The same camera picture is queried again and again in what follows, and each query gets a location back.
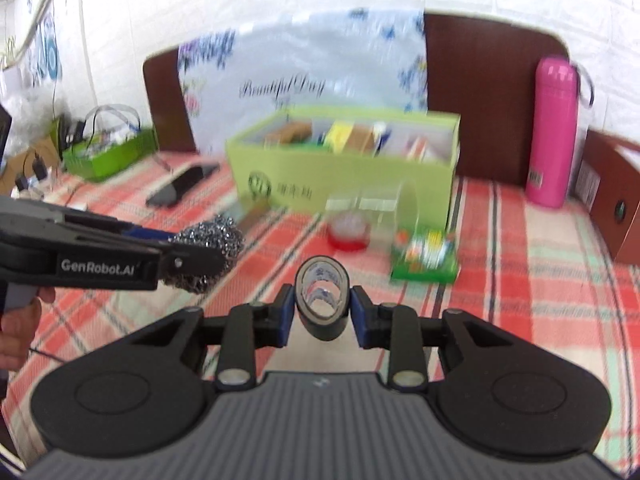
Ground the white yellow box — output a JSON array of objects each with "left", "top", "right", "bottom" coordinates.
[{"left": 325, "top": 122, "right": 353, "bottom": 153}]

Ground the light green cardboard box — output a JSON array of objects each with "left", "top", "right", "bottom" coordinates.
[{"left": 225, "top": 105, "right": 461, "bottom": 226}]

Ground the steel wool scrubber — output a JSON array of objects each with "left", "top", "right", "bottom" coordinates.
[{"left": 167, "top": 214, "right": 246, "bottom": 295}]

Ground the thin black cable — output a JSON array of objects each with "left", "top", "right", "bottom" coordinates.
[{"left": 27, "top": 347, "right": 66, "bottom": 363}]

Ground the plaid blanket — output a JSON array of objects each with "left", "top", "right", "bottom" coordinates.
[{"left": 0, "top": 152, "right": 640, "bottom": 480}]

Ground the dark green box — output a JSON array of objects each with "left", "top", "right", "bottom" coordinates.
[{"left": 61, "top": 104, "right": 158, "bottom": 182}]

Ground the plain cardboard carton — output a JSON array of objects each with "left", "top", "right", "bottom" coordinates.
[{"left": 0, "top": 132, "right": 61, "bottom": 186}]

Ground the person's left hand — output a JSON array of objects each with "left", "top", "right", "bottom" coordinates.
[{"left": 0, "top": 287, "right": 56, "bottom": 372}]

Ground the green snack packet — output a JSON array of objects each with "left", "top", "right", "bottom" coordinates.
[{"left": 390, "top": 227, "right": 461, "bottom": 283}]

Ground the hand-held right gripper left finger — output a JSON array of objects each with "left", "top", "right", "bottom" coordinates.
[{"left": 131, "top": 284, "right": 296, "bottom": 392}]

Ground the blue wall poster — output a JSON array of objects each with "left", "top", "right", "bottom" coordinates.
[{"left": 27, "top": 15, "right": 63, "bottom": 83}]

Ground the clear jar red lid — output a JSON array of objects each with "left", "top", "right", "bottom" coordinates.
[{"left": 327, "top": 212, "right": 371, "bottom": 252}]

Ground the tape roll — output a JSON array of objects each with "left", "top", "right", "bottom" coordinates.
[{"left": 295, "top": 256, "right": 352, "bottom": 342}]

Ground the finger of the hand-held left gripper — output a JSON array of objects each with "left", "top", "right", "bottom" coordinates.
[
  {"left": 159, "top": 244, "right": 229, "bottom": 284},
  {"left": 119, "top": 226, "right": 175, "bottom": 244}
]

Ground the floral bedding bag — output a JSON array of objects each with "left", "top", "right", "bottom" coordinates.
[{"left": 177, "top": 7, "right": 428, "bottom": 156}]

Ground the clear plastic cup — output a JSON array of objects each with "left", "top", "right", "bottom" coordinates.
[{"left": 325, "top": 180, "right": 421, "bottom": 253}]

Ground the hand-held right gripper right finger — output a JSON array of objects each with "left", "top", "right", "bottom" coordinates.
[{"left": 351, "top": 286, "right": 513, "bottom": 391}]

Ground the brown cardboard box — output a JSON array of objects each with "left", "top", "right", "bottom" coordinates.
[{"left": 575, "top": 129, "right": 640, "bottom": 263}]

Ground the black smartphone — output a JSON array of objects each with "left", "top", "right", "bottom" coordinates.
[{"left": 145, "top": 162, "right": 221, "bottom": 208}]

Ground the brown wooden headboard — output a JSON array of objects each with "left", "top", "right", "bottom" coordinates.
[{"left": 142, "top": 12, "right": 571, "bottom": 183}]

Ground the brown soap bar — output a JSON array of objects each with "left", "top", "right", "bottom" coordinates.
[{"left": 265, "top": 125, "right": 311, "bottom": 147}]

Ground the pink thermos bottle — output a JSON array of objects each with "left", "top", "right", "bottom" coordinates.
[{"left": 525, "top": 56, "right": 596, "bottom": 208}]

